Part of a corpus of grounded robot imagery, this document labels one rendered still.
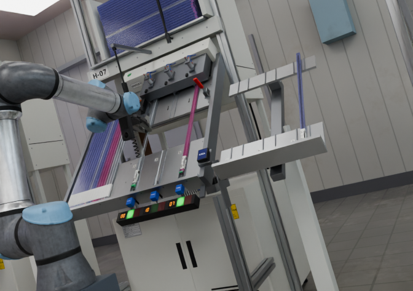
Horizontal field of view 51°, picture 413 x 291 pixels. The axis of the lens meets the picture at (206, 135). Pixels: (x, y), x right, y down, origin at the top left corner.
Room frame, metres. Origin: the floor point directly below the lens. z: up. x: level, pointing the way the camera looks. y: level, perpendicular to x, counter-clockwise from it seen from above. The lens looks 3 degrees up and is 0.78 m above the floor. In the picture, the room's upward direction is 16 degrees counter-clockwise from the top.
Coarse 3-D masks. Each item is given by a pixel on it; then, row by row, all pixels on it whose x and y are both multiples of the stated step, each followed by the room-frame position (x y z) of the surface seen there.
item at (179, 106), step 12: (204, 84) 1.88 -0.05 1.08; (168, 96) 1.97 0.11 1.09; (180, 96) 1.92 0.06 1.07; (192, 96) 1.87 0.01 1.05; (204, 96) 1.83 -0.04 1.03; (156, 108) 1.96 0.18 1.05; (168, 108) 1.91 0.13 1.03; (180, 108) 1.86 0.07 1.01; (204, 108) 1.79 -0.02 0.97; (156, 120) 1.90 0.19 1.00; (168, 120) 1.86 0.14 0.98
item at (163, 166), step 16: (192, 144) 1.67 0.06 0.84; (144, 160) 1.76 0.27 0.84; (160, 160) 1.70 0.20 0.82; (176, 160) 1.65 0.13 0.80; (192, 160) 1.61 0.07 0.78; (128, 176) 1.74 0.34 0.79; (144, 176) 1.69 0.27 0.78; (160, 176) 1.63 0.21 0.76; (176, 176) 1.60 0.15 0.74; (112, 192) 1.73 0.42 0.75
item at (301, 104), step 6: (300, 54) 1.60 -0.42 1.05; (300, 60) 1.56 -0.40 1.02; (300, 66) 1.53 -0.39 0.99; (300, 72) 1.51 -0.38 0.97; (300, 78) 1.49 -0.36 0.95; (300, 84) 1.46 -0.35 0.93; (300, 90) 1.44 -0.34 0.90; (300, 96) 1.42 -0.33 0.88; (300, 102) 1.40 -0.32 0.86; (300, 108) 1.38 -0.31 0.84; (300, 114) 1.36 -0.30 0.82; (300, 120) 1.34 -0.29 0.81; (300, 126) 1.32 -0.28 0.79
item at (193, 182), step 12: (180, 180) 1.54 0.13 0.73; (192, 180) 1.53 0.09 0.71; (132, 192) 1.63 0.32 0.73; (144, 192) 1.61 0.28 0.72; (168, 192) 1.60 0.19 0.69; (84, 204) 1.74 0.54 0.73; (96, 204) 1.71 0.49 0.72; (108, 204) 1.70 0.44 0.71; (120, 204) 1.69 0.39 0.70; (84, 216) 1.79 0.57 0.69
